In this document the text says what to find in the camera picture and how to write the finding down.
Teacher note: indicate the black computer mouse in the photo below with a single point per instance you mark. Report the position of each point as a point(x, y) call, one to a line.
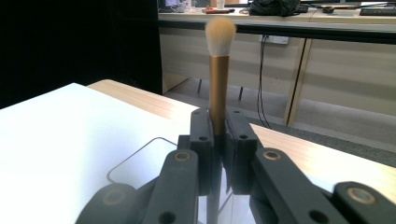
point(328, 9)

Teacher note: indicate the black horizontal frame bar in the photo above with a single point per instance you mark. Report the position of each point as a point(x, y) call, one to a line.
point(311, 31)

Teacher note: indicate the red flat tool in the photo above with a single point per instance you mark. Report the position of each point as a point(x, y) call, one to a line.
point(218, 11)

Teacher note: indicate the gold ferrule makeup brush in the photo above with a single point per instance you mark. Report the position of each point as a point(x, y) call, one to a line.
point(219, 84)

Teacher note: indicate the beige office desk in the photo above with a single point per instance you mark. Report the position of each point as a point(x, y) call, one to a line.
point(348, 74)

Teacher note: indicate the clear acrylic organizer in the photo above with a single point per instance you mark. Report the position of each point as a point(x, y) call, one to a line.
point(140, 165)

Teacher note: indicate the wooden table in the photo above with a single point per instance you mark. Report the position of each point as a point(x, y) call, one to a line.
point(149, 102)

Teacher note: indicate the black curtain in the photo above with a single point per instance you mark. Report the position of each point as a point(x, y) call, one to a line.
point(77, 43)

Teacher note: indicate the black keyboard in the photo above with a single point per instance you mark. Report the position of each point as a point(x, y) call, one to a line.
point(378, 11)

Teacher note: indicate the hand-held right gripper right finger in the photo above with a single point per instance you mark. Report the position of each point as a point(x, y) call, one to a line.
point(239, 155)

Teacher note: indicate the white wall socket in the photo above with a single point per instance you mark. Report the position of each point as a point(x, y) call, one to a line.
point(274, 39)

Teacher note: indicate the black bag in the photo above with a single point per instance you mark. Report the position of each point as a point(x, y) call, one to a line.
point(274, 7)

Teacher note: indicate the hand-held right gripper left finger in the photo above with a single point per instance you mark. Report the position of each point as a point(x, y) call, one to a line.
point(204, 155)

